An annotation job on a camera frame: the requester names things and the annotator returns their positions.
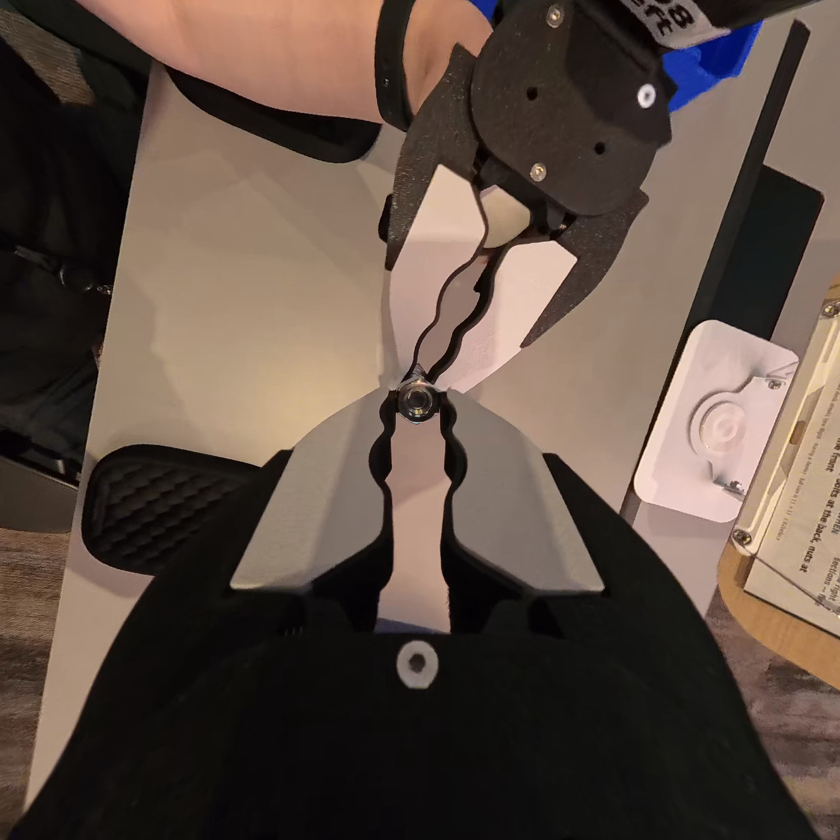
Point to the person's left hand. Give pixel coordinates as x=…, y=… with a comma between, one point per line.
x=446, y=39

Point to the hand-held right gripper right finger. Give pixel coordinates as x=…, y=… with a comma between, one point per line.
x=518, y=518

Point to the blue plastic bin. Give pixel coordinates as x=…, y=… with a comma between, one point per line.
x=695, y=72

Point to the steel hex bolt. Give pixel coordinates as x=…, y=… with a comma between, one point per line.
x=420, y=375

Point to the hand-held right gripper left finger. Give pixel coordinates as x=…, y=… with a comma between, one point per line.
x=315, y=518

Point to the wooden backboard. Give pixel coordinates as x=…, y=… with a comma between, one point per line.
x=748, y=590

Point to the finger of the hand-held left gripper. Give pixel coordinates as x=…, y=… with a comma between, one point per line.
x=433, y=249
x=525, y=289

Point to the black wrist band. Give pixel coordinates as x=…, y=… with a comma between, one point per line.
x=390, y=65

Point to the person's left forearm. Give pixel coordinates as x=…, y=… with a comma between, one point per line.
x=262, y=52

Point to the printed instruction sheet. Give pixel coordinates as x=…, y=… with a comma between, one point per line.
x=807, y=492

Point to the steel hex nut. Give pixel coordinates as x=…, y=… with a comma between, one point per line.
x=400, y=410

